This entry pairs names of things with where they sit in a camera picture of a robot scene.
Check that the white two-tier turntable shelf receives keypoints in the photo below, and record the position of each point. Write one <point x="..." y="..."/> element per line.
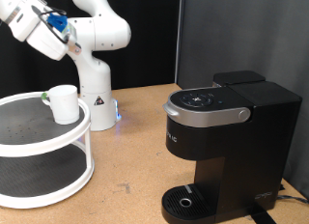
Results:
<point x="29" y="127"/>

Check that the black Keurig coffee machine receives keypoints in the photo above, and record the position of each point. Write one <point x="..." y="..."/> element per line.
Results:
<point x="244" y="146"/>

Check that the white mug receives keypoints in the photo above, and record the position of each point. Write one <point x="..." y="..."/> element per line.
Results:
<point x="64" y="105"/>

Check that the black backdrop curtain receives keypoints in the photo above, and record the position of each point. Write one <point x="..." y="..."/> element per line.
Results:
<point x="151" y="40"/>

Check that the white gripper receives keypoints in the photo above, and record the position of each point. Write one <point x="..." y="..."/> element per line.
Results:
<point x="46" y="42"/>

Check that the grey partition panel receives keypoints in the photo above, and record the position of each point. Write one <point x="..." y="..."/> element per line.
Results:
<point x="241" y="24"/>

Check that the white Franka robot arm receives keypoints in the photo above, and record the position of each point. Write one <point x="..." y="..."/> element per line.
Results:
<point x="96" y="82"/>

